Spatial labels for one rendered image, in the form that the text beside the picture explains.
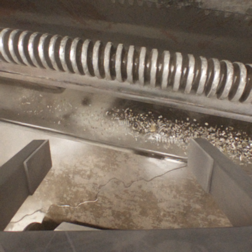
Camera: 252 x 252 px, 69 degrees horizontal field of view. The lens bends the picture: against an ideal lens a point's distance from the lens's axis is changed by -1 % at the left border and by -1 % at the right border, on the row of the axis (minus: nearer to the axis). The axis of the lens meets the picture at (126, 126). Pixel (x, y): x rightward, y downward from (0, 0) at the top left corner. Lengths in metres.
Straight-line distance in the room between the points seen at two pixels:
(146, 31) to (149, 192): 0.76
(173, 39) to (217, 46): 0.06
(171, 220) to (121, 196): 0.26
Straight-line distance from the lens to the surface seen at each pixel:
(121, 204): 0.95
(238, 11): 0.22
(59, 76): 0.29
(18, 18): 0.38
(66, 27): 0.34
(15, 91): 0.65
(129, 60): 0.19
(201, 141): 0.16
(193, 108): 0.31
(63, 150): 0.99
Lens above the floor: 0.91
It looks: 82 degrees down
